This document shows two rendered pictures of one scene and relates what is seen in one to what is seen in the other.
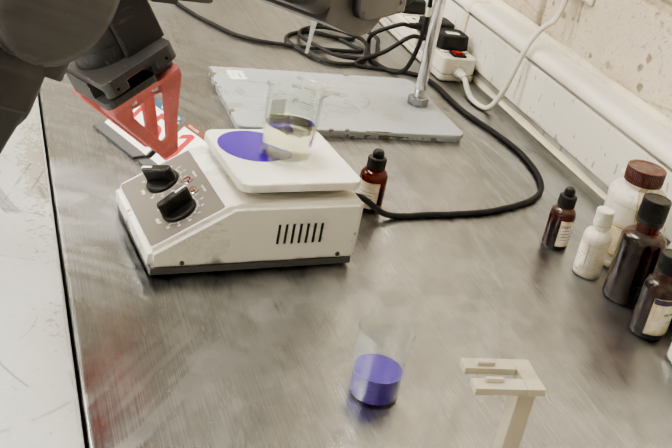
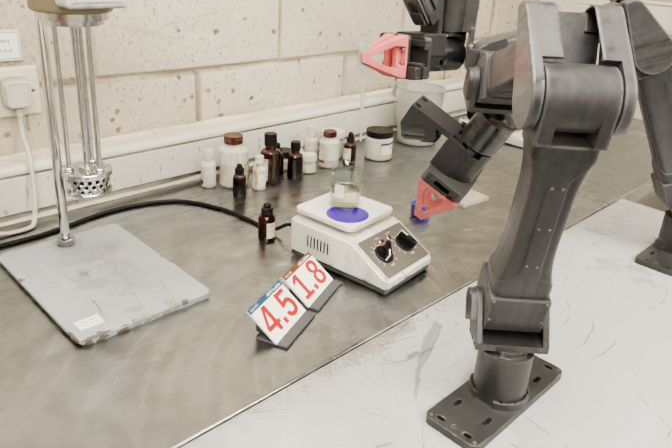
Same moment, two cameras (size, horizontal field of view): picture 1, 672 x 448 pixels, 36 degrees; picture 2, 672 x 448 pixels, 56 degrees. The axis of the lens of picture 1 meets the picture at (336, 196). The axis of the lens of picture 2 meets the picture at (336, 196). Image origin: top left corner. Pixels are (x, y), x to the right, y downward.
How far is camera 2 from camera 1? 1.58 m
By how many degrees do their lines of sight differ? 100
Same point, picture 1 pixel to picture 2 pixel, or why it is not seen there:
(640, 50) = (106, 111)
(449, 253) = (287, 214)
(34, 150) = (359, 352)
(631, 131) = (161, 143)
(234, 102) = (165, 304)
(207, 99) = (156, 326)
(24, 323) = not seen: hidden behind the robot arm
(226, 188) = (384, 223)
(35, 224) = (437, 312)
